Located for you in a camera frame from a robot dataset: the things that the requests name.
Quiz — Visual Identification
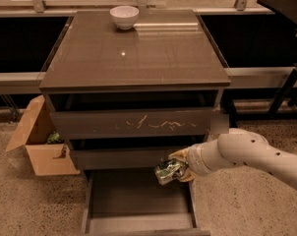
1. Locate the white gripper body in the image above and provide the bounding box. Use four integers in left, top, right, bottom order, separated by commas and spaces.
187, 143, 217, 176

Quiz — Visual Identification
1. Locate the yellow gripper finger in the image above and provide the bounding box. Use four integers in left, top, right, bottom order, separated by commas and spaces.
179, 168, 196, 182
168, 147, 189, 162

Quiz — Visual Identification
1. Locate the green soda can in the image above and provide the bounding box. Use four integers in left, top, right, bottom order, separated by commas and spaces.
154, 159, 188, 185

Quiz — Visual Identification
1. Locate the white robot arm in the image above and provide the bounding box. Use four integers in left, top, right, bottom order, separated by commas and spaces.
169, 128, 297, 190

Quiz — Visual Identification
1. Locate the bottom open grey drawer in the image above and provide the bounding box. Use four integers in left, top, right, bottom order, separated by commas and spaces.
81, 168, 210, 236

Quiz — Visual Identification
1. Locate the grey drawer cabinet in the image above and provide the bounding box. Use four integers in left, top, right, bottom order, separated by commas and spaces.
38, 9, 231, 236

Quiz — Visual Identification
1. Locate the top grey drawer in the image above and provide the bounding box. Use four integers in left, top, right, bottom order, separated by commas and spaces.
45, 89, 223, 141

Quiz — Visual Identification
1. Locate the middle grey drawer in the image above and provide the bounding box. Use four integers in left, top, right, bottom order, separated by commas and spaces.
65, 135, 209, 171

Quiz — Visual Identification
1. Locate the green item in box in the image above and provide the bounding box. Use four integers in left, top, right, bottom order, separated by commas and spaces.
46, 131, 63, 145

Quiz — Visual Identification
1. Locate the open cardboard box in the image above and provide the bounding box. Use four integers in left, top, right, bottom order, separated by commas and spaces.
6, 95, 80, 176

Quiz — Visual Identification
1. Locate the white ceramic bowl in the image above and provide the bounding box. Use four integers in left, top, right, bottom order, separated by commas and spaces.
110, 6, 140, 30

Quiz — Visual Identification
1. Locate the metal window railing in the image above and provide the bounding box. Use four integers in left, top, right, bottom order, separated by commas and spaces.
0, 0, 293, 94

